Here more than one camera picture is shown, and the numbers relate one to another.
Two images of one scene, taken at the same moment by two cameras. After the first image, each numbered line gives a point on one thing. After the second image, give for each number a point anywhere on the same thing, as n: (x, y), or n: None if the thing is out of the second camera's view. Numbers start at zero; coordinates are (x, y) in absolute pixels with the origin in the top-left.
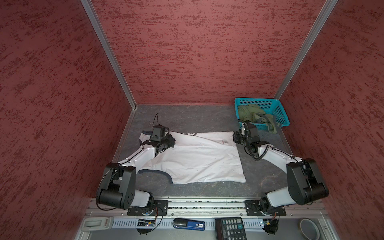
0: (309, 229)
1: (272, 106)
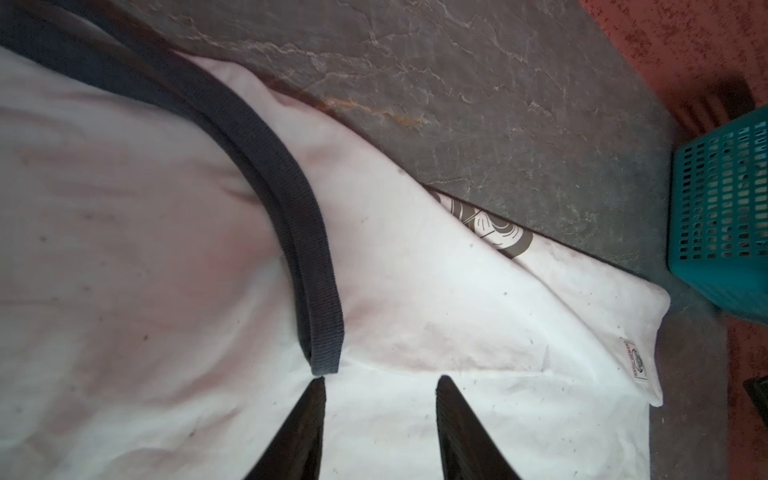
0: None
1: (717, 215)
